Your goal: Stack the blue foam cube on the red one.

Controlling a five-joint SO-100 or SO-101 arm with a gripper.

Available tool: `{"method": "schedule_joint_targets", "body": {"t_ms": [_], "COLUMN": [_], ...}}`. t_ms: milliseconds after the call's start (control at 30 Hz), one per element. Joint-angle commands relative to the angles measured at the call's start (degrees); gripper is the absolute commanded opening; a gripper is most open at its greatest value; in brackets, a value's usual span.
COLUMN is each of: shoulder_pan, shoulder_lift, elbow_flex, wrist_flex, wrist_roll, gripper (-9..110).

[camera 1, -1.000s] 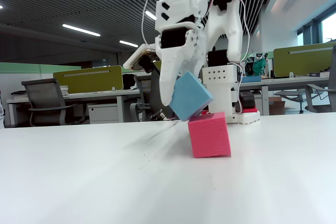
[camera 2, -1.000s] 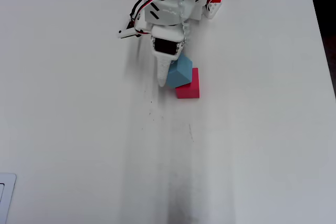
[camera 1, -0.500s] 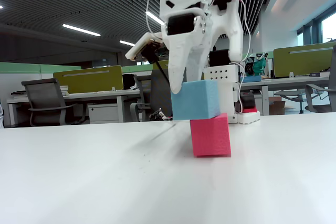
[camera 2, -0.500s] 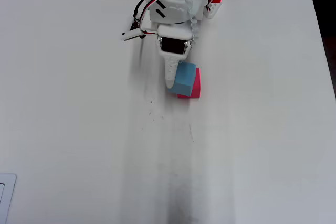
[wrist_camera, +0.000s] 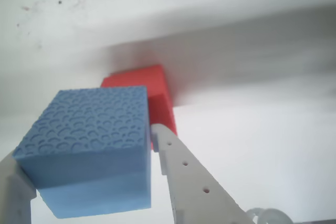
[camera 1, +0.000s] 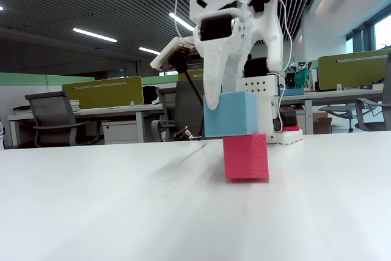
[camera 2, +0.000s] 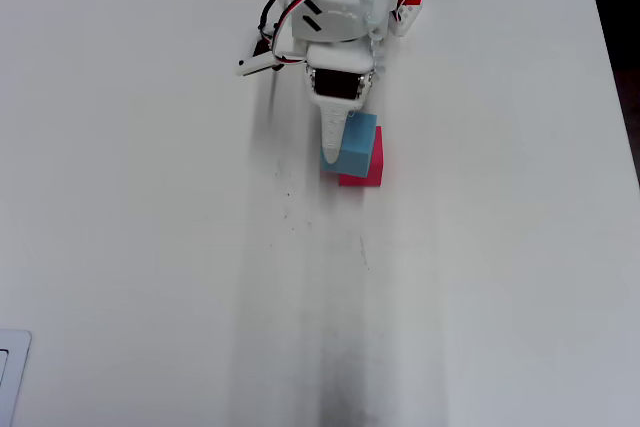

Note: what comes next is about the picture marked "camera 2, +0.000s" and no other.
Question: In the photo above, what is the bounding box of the white red robot base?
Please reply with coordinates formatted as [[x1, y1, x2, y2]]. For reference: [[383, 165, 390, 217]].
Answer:
[[391, 0, 426, 39]]

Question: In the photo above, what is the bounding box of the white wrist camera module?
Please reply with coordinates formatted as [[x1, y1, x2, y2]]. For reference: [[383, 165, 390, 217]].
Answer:
[[233, 36, 281, 78]]

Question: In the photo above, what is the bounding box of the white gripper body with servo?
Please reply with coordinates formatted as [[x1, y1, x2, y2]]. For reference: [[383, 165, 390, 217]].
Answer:
[[302, 41, 376, 111]]

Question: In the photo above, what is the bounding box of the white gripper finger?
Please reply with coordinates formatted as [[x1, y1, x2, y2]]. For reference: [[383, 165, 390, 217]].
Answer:
[[317, 104, 350, 167]]

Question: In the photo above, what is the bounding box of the silver laptop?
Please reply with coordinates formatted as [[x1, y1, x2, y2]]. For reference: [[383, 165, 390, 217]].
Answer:
[[0, 329, 32, 427]]

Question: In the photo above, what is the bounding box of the red white servo cable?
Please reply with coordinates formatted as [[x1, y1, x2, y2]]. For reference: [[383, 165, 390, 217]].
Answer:
[[269, 0, 331, 67]]

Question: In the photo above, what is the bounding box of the blue foam cube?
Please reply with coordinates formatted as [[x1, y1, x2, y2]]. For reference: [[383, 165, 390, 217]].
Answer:
[[319, 113, 379, 179]]

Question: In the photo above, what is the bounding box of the red foam cube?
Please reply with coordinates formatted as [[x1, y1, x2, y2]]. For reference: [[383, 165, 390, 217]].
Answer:
[[321, 125, 385, 188]]

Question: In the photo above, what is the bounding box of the clear spiral cable wrap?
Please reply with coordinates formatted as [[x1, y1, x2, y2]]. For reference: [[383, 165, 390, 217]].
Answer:
[[358, 0, 387, 84]]

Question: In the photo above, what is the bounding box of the black camera cable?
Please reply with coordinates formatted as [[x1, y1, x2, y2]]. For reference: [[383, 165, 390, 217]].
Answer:
[[255, 0, 296, 56]]

